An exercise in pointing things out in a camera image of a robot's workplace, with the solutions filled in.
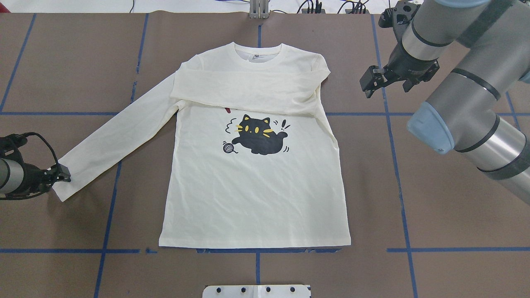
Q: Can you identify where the lower orange black adapter box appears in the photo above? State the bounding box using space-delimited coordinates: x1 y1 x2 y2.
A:
340 0 369 14

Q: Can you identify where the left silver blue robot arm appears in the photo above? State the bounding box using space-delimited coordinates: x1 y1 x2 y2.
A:
0 132 71 201

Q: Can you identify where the cream long-sleeve cat shirt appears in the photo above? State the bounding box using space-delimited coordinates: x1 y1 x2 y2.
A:
53 42 352 249

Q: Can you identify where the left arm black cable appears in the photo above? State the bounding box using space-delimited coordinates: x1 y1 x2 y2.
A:
17 132 60 166

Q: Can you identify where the aluminium frame post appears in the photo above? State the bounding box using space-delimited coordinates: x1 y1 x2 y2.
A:
249 0 270 19

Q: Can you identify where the orange black adapter box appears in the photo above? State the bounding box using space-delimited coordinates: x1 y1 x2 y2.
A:
340 0 369 14
297 0 325 14

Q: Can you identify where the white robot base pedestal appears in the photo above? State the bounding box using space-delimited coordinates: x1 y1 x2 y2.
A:
202 284 312 298

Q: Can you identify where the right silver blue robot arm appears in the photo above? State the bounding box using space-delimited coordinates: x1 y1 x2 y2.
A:
359 0 530 203

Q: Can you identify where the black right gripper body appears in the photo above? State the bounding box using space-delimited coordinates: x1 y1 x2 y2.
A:
378 0 440 92

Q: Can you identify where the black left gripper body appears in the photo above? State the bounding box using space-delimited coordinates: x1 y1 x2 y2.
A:
0 133 56 200

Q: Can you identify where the upper orange black adapter box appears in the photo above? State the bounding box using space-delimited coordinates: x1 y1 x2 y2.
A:
297 0 325 14

